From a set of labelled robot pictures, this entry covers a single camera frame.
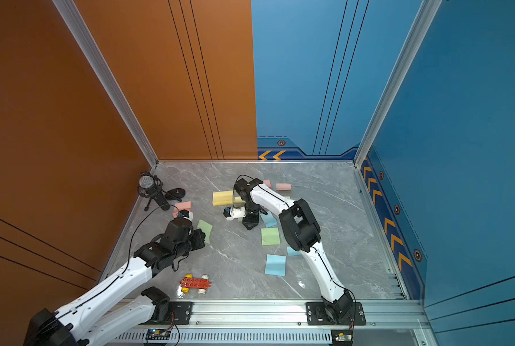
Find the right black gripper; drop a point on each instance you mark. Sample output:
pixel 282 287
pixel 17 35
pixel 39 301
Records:
pixel 250 222

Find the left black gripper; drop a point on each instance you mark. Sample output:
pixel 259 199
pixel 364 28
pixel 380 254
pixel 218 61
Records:
pixel 200 236

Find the blue curved memo pad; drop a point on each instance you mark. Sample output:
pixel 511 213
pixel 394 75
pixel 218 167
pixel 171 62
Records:
pixel 269 220

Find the large green memo pad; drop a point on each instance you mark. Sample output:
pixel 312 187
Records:
pixel 270 236

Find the small green memo pad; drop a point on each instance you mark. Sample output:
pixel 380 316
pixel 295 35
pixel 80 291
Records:
pixel 206 228

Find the large yellow memo pad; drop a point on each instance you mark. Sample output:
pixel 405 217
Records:
pixel 223 198

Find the pink memo pad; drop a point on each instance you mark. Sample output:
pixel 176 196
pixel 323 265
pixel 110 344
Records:
pixel 268 184
pixel 187 205

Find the torn pink page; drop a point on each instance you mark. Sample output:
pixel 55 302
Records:
pixel 283 186

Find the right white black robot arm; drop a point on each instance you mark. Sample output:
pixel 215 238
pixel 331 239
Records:
pixel 301 231

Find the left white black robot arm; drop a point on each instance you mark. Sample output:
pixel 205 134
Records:
pixel 92 319

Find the red toy brick car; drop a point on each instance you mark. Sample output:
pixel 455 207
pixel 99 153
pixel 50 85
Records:
pixel 190 283

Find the left green circuit board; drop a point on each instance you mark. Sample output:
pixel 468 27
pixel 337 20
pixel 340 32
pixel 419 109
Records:
pixel 157 335

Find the right circuit board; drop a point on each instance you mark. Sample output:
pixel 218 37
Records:
pixel 342 337

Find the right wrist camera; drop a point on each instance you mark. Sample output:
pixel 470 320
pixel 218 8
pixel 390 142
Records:
pixel 232 213

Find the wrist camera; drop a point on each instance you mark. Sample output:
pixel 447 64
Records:
pixel 185 214
pixel 232 213

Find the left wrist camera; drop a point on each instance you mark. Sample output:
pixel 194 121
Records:
pixel 185 214

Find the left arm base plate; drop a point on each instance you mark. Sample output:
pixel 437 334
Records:
pixel 176 312

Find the aluminium front rail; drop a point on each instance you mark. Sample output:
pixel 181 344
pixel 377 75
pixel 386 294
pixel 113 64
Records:
pixel 284 322

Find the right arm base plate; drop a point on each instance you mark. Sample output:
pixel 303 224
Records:
pixel 319 314

